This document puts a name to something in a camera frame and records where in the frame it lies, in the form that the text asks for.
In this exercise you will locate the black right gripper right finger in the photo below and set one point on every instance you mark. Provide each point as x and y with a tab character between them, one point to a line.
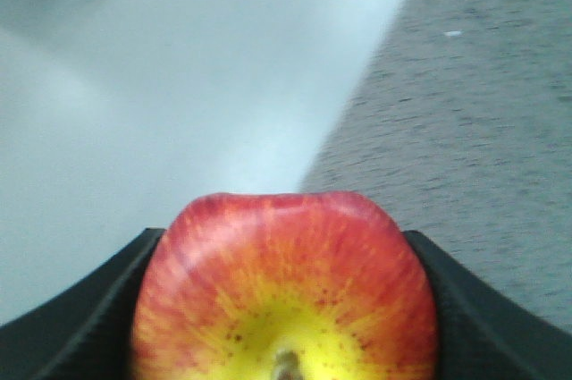
483	334

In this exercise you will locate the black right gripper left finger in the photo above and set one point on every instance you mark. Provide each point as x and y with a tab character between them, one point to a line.
84	332

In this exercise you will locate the red yellow apple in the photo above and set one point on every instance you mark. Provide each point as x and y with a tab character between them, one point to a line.
290	286

